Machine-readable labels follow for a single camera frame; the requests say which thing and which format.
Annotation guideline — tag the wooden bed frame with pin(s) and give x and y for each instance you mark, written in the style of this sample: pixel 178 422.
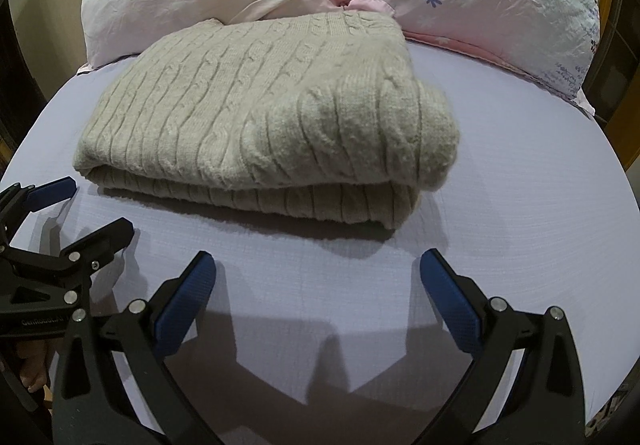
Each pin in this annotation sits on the wooden bed frame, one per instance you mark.
pixel 612 50

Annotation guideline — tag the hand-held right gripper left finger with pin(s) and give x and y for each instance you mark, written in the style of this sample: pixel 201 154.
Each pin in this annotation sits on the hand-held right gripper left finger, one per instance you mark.
pixel 181 307

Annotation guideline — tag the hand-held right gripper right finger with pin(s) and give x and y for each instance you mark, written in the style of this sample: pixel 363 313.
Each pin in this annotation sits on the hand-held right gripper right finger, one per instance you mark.
pixel 452 305

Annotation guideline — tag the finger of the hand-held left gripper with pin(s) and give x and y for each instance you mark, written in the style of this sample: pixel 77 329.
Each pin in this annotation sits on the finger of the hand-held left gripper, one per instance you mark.
pixel 102 236
pixel 50 191

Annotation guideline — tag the lavender bed sheet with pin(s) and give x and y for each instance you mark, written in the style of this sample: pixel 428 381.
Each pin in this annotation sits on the lavender bed sheet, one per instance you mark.
pixel 525 235

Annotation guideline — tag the person's left hand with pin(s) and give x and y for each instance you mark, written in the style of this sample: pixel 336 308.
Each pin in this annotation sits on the person's left hand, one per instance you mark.
pixel 34 370

